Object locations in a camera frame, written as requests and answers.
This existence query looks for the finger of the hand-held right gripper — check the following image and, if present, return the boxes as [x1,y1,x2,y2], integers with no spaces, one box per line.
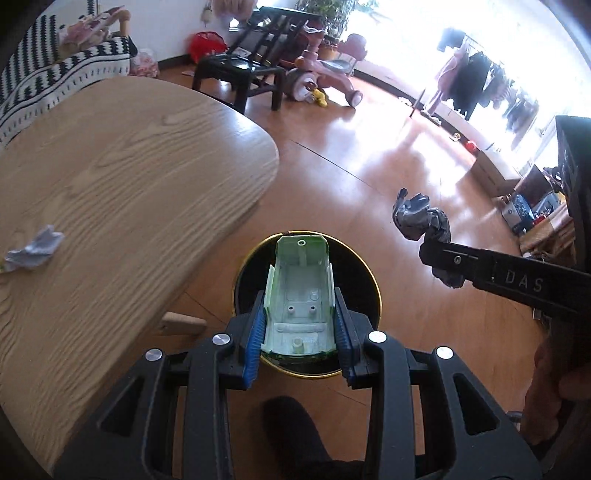
[419,240,591,321]

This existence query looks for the pink tricycle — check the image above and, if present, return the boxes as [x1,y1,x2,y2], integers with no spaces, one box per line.
[281,33,369,109]

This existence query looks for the black bin with gold rim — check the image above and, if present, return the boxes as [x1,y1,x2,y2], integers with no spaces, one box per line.
[232,229,382,380]

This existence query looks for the cardboard box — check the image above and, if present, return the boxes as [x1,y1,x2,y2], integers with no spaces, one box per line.
[475,148,522,197]

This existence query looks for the red bag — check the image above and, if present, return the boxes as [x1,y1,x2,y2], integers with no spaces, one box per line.
[191,31,229,63]

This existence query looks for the person's right hand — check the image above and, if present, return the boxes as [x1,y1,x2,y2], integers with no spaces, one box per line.
[524,335,591,446]

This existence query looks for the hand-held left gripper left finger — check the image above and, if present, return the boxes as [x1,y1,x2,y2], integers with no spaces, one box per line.
[54,302,267,480]

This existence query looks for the black wooden chair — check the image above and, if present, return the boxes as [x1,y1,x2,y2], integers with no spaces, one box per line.
[191,7,324,115]

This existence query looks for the green plastic toy car shell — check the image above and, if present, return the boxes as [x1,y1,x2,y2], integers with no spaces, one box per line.
[261,233,339,360]

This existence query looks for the silver foil wrapper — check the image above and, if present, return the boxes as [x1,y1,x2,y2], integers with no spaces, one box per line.
[392,188,465,289]

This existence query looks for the black white striped blanket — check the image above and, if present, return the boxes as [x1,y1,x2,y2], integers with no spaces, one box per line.
[0,14,132,148]

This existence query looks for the crumpled blue silver wrapper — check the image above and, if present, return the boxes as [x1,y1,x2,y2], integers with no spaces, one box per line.
[4,224,65,272]

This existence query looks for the clothes on rack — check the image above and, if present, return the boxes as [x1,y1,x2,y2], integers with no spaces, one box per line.
[434,27,541,134]

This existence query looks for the blue printed box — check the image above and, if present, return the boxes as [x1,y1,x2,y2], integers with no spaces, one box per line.
[501,194,539,234]

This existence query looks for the potted plant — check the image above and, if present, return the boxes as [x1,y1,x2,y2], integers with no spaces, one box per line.
[295,0,379,38]

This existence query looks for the hanging pink fabric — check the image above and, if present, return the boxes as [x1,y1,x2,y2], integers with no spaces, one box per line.
[215,0,258,17]

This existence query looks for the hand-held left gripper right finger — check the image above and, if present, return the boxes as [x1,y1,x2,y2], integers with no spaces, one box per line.
[332,287,544,480]

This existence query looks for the pink doll clothes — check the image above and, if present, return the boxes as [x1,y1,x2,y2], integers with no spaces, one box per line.
[60,6,132,51]

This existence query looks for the clear plastic bag with items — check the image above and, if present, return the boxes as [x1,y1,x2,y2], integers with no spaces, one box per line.
[129,47,161,77]

